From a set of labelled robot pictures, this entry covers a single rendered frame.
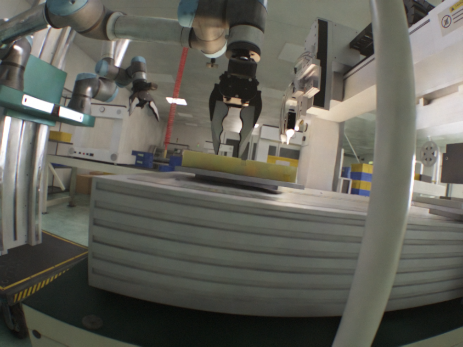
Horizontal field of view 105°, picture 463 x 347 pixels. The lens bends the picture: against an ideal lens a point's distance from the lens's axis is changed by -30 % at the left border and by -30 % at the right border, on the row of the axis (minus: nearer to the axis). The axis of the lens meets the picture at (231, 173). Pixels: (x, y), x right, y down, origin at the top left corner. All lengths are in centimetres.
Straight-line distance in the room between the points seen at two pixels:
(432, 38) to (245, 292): 49
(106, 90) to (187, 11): 100
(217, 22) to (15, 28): 66
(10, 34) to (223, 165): 83
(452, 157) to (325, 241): 33
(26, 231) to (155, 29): 122
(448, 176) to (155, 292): 45
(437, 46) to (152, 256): 50
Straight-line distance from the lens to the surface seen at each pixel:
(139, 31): 75
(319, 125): 99
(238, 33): 52
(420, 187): 309
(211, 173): 30
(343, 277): 23
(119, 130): 298
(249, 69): 40
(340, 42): 87
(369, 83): 66
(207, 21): 57
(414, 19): 62
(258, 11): 55
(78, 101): 141
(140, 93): 119
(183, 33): 69
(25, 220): 151
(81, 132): 321
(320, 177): 98
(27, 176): 146
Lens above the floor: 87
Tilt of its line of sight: 1 degrees down
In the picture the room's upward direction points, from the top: 9 degrees clockwise
